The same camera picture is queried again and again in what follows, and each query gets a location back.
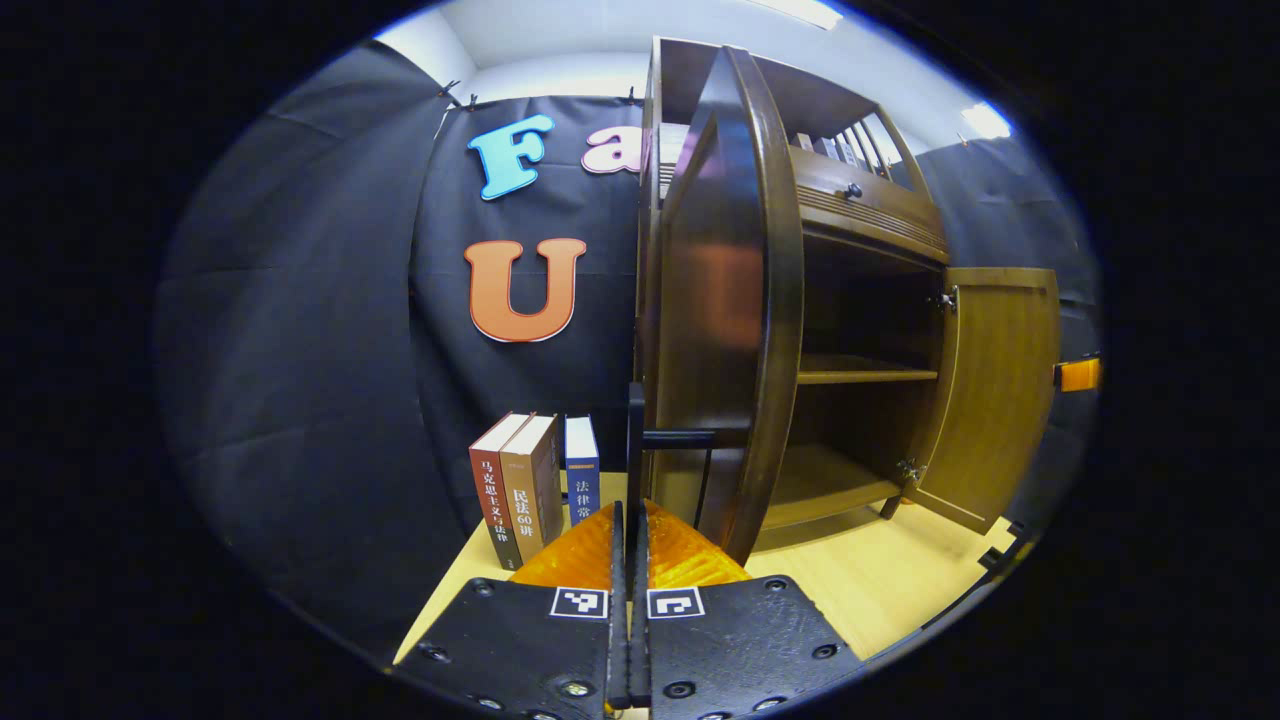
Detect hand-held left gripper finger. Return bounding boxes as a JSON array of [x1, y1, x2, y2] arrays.
[[392, 500, 629, 719], [632, 498, 866, 719]]

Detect wooden cabinet door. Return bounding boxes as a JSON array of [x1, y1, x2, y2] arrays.
[[905, 266, 1061, 534], [628, 45, 806, 566]]

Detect wooden double-door shoe cabinet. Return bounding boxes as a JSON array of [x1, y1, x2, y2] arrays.
[[635, 35, 951, 531]]

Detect blue book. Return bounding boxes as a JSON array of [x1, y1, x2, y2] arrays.
[[563, 416, 601, 528]]

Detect brown book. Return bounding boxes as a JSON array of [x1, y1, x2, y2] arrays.
[[498, 414, 564, 564]]

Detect red book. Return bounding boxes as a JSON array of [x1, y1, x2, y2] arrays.
[[468, 412, 531, 571]]

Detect wooden drawer with black knob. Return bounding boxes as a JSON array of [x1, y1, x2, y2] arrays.
[[790, 145, 951, 266]]

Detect ceiling light panel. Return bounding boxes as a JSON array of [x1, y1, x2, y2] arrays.
[[962, 100, 1013, 141], [760, 0, 843, 31]]

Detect black backdrop cloth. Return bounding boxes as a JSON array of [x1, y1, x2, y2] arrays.
[[155, 40, 1101, 651]]

